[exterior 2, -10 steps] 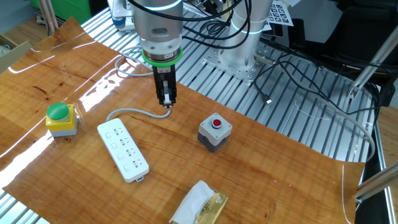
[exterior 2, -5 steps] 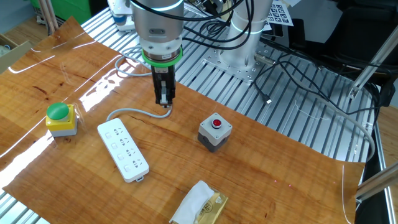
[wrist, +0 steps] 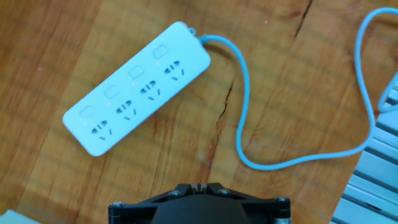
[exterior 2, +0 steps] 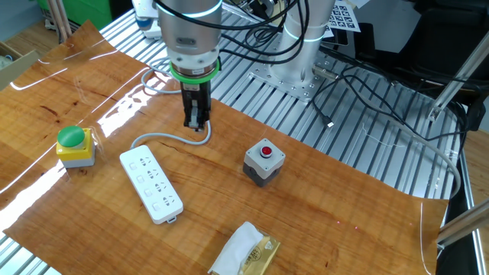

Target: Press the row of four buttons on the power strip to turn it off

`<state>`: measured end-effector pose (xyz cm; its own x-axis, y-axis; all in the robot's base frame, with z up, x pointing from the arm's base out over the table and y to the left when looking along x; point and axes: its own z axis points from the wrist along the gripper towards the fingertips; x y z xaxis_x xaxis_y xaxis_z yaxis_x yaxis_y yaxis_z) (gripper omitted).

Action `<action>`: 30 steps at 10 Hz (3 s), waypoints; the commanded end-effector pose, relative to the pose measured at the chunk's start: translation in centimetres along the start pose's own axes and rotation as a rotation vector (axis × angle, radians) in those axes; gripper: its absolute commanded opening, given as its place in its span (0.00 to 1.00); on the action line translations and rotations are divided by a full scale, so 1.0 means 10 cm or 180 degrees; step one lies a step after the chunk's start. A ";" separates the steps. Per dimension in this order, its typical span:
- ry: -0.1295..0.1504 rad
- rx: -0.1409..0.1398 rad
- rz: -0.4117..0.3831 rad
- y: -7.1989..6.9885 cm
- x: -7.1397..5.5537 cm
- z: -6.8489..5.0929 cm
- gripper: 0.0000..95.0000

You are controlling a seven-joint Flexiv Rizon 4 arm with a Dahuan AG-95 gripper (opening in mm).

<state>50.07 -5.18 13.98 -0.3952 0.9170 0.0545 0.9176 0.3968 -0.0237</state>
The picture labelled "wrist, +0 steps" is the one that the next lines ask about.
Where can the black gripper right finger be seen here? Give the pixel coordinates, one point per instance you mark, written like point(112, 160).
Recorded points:
point(214, 188)

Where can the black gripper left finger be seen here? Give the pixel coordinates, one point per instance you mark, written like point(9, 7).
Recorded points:
point(186, 188)

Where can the white four-socket power strip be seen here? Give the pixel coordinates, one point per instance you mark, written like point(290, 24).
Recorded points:
point(136, 93)

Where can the gold tissue pack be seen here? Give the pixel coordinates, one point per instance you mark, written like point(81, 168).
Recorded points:
point(15, 217)

